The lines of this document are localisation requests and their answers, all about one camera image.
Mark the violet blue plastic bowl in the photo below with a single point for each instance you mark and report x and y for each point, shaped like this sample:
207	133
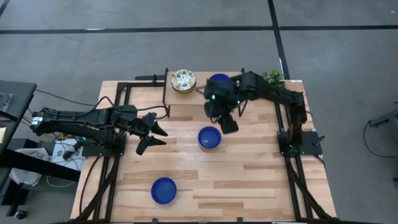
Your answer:
163	190
219	77
210	137

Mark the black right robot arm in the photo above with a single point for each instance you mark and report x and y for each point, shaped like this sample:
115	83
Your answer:
292	99

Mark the wooden shelf black frame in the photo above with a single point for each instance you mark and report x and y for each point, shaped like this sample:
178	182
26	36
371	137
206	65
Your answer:
183	99

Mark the black side table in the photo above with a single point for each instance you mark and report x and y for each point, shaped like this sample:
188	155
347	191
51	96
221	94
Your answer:
18	99

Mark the black caster wheel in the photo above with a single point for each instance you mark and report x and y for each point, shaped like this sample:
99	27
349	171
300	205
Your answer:
20	214

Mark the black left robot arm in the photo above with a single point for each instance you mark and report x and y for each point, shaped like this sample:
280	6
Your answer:
77	119

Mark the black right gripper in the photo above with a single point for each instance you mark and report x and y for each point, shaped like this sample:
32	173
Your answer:
224	93

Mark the black aluminium frame rail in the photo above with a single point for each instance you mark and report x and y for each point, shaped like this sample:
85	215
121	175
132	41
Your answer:
119	93
278	118

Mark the yellow bowl patterned inside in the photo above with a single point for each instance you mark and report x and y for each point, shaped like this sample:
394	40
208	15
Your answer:
183	80
183	91

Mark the white crumpled cloth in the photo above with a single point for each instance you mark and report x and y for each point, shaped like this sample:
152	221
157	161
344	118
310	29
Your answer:
25	179

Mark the white power box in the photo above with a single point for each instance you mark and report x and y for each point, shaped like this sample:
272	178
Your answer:
60	149

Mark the green plant white pot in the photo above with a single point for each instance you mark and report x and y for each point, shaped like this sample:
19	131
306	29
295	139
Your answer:
273	77

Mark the black metal beam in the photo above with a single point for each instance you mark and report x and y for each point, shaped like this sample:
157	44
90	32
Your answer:
46	169

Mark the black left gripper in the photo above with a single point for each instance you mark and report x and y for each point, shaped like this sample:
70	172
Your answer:
143	126

